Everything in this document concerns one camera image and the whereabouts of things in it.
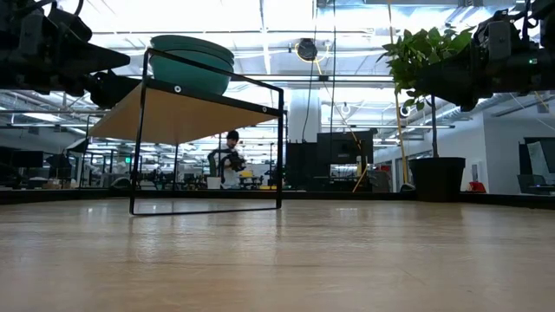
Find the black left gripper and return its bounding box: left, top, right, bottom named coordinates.
left=19, top=7, right=142, bottom=110

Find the black plant pot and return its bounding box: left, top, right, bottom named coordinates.
left=408, top=156, right=467, bottom=203

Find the teal floral patterned bowl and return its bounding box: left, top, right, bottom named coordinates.
left=149, top=34, right=236, bottom=56
left=149, top=49, right=234, bottom=97
left=149, top=42, right=236, bottom=64

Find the black aluminium table frame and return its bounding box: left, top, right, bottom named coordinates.
left=0, top=187, right=555, bottom=209

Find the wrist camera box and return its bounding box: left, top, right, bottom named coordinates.
left=486, top=19, right=514, bottom=62
left=16, top=11, right=47, bottom=60

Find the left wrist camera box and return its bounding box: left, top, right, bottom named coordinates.
left=16, top=11, right=47, bottom=60

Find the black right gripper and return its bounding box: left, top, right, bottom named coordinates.
left=415, top=42, right=532, bottom=113

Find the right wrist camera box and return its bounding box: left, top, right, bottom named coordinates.
left=486, top=19, right=514, bottom=62

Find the black ceiling cable reel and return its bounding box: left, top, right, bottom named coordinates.
left=296, top=37, right=319, bottom=62

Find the green leafy plant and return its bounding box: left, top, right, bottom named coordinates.
left=375, top=25, right=477, bottom=159

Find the wooden shelf black metal frame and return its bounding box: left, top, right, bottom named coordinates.
left=88, top=47, right=288, bottom=217

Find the person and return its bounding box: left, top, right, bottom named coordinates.
left=206, top=129, right=248, bottom=191

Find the black equipment rack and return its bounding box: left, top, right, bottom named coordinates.
left=284, top=129, right=375, bottom=192

